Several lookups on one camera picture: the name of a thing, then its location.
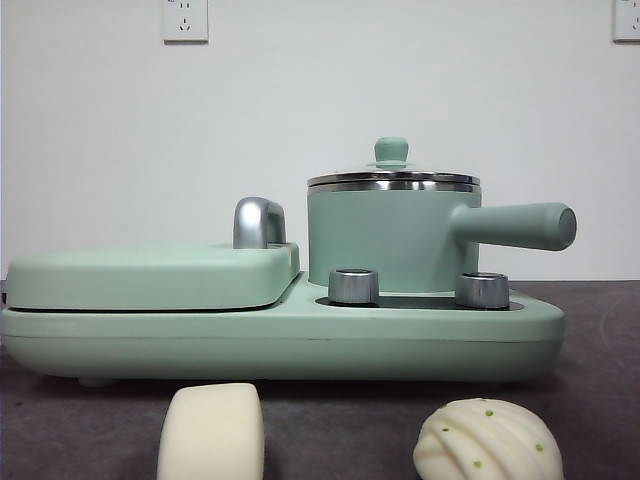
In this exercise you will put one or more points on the plain smooth white steamed bun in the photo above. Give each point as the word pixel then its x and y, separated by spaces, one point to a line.
pixel 210 435

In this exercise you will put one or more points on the mint green griddle cover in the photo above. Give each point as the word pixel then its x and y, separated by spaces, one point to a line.
pixel 140 275

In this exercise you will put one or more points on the white wall socket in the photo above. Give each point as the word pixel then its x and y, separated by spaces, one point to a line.
pixel 185 20
pixel 627 20

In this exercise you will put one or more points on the glass pot lid green knob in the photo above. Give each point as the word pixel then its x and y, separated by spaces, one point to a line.
pixel 392 150

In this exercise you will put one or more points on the mint green breakfast machine base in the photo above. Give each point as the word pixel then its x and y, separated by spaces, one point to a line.
pixel 200 345

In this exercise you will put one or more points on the pleated bun with green specks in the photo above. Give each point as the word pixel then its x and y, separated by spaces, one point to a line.
pixel 490 440

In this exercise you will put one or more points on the silver control knob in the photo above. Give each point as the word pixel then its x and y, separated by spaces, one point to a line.
pixel 482 291
pixel 352 287

